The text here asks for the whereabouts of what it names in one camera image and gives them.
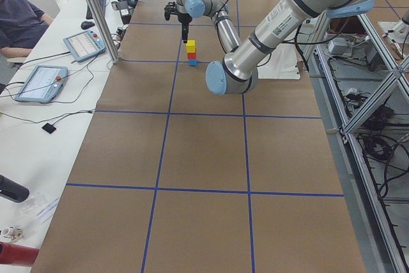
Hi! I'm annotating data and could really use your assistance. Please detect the small black square pad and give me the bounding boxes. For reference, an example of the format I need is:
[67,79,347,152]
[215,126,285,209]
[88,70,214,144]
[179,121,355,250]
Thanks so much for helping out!
[42,123,56,134]

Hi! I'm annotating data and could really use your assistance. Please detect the far teach pendant tablet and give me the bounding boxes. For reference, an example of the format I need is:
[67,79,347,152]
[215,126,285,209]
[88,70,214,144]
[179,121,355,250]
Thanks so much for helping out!
[63,29,106,63]

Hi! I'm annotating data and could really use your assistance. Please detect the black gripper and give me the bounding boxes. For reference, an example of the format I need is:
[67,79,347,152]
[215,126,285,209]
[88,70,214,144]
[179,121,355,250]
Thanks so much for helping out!
[178,13,192,43]

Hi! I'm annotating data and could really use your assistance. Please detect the red cube block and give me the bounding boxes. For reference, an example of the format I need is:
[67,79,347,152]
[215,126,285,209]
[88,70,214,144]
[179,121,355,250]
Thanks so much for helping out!
[187,52,197,61]

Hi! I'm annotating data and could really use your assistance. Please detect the brown paper table cover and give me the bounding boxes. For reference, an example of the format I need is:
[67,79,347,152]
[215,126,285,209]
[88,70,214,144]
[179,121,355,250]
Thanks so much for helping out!
[33,0,365,272]

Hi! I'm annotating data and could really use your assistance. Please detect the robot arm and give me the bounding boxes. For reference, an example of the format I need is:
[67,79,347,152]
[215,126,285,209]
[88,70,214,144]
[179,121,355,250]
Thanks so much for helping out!
[175,0,374,95]

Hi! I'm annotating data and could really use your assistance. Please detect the black computer mouse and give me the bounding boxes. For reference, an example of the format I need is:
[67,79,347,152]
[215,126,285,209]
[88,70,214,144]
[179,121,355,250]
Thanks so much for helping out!
[81,21,95,30]

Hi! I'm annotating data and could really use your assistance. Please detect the white camera stand post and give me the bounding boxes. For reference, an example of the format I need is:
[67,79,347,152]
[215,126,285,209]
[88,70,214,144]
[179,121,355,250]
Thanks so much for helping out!
[252,0,307,81]

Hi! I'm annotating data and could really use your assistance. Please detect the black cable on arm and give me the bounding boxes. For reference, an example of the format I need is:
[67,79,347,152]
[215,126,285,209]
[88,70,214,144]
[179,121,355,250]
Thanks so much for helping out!
[197,0,272,66]

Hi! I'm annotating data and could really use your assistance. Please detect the seated person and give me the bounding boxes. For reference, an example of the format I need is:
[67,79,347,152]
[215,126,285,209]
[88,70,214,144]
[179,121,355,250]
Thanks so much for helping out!
[1,0,54,58]

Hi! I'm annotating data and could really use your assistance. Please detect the blue cube block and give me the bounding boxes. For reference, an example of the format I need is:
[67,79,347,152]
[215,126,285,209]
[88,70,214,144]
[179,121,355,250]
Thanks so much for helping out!
[189,59,197,66]

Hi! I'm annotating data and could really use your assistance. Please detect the yellow cube block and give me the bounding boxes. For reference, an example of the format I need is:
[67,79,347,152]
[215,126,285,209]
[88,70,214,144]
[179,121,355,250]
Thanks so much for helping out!
[185,40,196,54]

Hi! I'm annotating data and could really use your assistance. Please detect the red cylinder object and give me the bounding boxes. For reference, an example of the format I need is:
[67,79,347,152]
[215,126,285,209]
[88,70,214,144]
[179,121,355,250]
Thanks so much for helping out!
[1,242,40,267]

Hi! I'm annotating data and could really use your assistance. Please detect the aluminium frame post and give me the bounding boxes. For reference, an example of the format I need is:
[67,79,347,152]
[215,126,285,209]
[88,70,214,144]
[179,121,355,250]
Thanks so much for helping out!
[86,0,120,64]

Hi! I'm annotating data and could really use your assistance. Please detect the teach pendant tablet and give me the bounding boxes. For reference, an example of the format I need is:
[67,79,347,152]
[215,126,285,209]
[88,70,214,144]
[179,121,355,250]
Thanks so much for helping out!
[63,29,106,63]
[14,65,68,104]

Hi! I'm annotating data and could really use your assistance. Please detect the near teach pendant tablet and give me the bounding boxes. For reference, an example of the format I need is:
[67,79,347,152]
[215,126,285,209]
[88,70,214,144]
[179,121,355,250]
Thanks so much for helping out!
[14,65,68,104]

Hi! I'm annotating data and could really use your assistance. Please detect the black cylinder object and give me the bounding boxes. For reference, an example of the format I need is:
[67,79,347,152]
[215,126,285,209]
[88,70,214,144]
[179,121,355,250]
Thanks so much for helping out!
[1,175,29,203]

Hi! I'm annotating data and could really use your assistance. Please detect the black keyboard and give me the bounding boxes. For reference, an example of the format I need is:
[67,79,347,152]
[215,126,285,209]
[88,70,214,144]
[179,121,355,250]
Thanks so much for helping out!
[86,0,106,20]

